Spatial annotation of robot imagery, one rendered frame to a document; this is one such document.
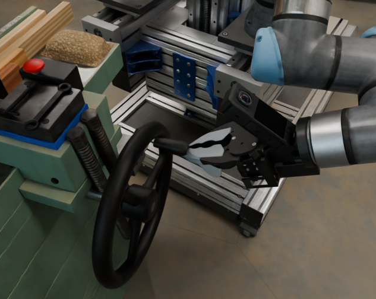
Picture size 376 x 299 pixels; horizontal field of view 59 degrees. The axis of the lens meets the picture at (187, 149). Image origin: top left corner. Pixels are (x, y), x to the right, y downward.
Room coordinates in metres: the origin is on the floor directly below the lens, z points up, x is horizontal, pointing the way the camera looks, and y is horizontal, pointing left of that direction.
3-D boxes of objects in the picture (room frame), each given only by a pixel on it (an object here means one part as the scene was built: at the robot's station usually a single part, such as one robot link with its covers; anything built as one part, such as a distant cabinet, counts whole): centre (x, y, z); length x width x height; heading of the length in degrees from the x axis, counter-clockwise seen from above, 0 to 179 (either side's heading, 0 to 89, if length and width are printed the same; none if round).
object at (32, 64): (0.42, 0.23, 1.02); 0.03 x 0.03 x 0.01
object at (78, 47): (0.64, 0.24, 0.92); 0.14 x 0.09 x 0.04; 72
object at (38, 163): (0.38, 0.22, 0.91); 0.15 x 0.14 x 0.09; 162
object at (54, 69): (0.38, 0.21, 0.99); 0.13 x 0.11 x 0.06; 162
